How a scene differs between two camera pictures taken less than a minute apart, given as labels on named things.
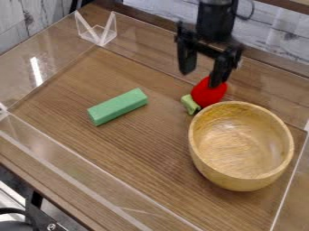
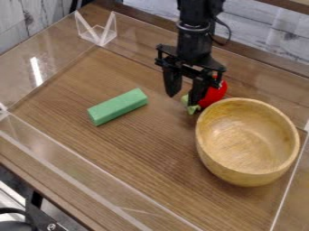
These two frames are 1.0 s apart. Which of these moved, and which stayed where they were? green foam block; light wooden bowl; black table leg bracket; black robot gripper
Moved: black robot gripper; light wooden bowl
Stayed: black table leg bracket; green foam block
